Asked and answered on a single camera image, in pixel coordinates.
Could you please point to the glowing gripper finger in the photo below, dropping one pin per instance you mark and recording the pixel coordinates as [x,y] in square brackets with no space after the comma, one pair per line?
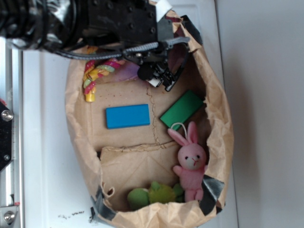
[147,72]
[177,60]

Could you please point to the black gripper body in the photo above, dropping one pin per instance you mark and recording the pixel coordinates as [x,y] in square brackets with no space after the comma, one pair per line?
[136,30]

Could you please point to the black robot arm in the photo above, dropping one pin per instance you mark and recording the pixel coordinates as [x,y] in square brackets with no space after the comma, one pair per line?
[55,26]

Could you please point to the green rectangular block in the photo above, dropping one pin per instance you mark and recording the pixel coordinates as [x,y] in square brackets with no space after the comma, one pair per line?
[183,109]

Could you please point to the blue rectangular block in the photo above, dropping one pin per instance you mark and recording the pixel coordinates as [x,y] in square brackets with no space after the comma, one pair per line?
[127,116]

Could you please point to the brown paper bag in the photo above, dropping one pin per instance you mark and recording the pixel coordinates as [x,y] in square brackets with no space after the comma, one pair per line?
[113,162]

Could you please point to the pink plush bunny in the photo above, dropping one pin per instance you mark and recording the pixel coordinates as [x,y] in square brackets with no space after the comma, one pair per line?
[192,162]

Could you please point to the green plush toy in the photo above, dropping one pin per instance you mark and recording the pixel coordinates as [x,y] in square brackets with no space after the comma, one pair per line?
[157,193]

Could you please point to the black metal bracket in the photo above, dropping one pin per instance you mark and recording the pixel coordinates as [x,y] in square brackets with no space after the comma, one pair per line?
[6,117]

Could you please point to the aluminium frame rail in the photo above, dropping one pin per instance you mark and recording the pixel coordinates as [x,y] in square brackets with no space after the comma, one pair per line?
[11,182]

